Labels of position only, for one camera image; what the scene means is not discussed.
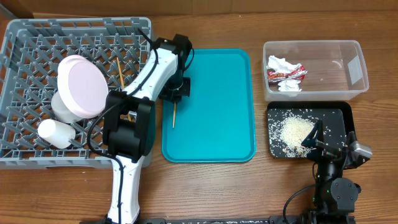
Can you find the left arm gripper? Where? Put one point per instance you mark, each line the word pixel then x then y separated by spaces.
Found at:
pixel 171 97

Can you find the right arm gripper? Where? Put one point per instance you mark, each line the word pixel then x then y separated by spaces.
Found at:
pixel 323 151

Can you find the wooden chopstick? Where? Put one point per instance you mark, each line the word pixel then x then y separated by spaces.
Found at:
pixel 174 115
pixel 122 82

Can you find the white napkin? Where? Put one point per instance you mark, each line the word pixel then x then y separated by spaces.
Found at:
pixel 282 66

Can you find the white round plate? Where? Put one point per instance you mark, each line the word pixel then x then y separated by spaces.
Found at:
pixel 82 86

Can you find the grey bowl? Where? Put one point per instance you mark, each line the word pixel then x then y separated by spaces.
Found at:
pixel 61 112

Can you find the white cup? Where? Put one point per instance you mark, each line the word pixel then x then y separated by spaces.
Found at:
pixel 56 133

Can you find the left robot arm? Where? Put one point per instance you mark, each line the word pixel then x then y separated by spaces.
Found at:
pixel 130 142

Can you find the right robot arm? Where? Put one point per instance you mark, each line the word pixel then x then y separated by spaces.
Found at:
pixel 335 196

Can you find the rice pile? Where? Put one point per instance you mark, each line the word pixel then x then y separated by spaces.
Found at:
pixel 287 129

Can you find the black tray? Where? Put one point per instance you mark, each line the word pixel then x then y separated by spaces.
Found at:
pixel 343 106

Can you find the teal plastic tray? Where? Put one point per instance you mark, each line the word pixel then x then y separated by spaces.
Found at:
pixel 216 122

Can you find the clear plastic bin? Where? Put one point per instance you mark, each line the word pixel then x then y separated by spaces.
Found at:
pixel 336 69

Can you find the grey plastic dish rack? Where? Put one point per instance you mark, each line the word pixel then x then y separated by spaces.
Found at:
pixel 31 51

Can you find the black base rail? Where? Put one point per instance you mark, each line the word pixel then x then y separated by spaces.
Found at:
pixel 278 219

